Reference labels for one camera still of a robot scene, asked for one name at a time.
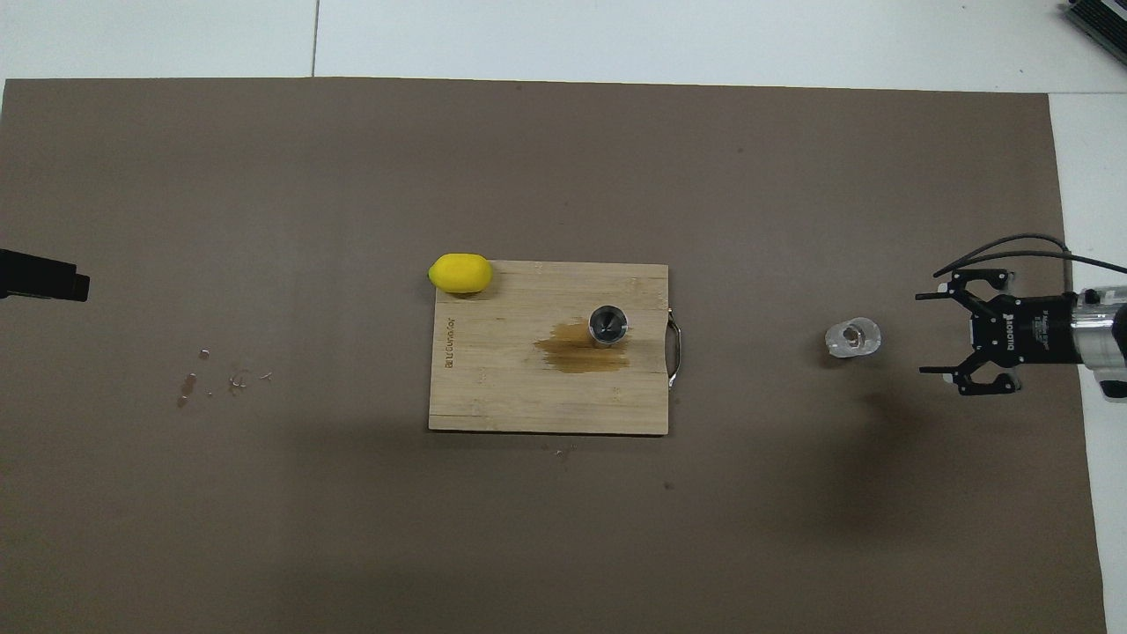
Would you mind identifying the steel double jigger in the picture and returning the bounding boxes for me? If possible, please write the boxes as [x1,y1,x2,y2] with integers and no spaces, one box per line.
[588,305,630,349]

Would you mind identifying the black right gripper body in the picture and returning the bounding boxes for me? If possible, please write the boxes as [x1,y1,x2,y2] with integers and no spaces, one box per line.
[969,295,1079,364]

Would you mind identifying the grey ribbed device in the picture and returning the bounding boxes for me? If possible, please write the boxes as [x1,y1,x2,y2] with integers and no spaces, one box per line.
[1061,0,1127,64]

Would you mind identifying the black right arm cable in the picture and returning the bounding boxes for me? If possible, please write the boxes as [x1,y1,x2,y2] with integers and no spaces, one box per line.
[933,233,1127,278]

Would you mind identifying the wooden cutting board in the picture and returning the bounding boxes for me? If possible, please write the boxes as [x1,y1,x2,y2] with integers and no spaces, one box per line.
[428,260,683,437]

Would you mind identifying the brown table mat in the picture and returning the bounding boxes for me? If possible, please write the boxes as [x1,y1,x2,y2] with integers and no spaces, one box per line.
[0,77,1109,634]

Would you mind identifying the yellow lemon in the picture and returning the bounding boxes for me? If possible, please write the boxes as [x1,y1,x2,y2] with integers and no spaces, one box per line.
[428,253,494,295]

